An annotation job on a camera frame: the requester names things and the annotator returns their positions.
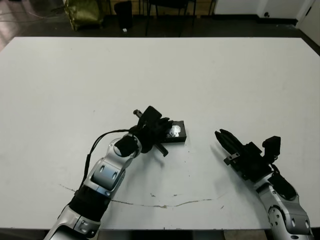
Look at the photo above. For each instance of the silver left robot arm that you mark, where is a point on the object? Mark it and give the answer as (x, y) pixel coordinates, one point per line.
(105, 172)

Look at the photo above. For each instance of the yellow-green plastic bag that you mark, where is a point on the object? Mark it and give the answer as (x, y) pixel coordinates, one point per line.
(83, 12)

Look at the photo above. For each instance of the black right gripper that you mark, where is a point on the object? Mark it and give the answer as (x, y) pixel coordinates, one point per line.
(252, 162)

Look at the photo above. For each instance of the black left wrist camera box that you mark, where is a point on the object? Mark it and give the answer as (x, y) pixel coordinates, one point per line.
(151, 115)

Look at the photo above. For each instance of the black upright case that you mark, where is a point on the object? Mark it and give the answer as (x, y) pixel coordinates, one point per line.
(123, 13)

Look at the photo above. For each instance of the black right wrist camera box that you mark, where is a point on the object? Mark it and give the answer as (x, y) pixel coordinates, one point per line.
(272, 146)

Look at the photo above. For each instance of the white door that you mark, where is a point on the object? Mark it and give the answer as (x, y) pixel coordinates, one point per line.
(312, 16)

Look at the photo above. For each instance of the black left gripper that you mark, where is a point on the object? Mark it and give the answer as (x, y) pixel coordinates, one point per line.
(150, 135)

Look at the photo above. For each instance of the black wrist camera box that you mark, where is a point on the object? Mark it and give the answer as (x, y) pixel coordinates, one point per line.
(151, 115)
(272, 146)

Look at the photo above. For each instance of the black round door stop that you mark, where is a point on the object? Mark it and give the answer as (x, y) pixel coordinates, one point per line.
(267, 14)

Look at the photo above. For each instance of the black box lid silver stripe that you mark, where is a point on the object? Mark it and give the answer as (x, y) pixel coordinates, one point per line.
(177, 132)

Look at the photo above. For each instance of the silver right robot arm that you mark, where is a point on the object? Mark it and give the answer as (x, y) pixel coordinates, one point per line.
(285, 207)

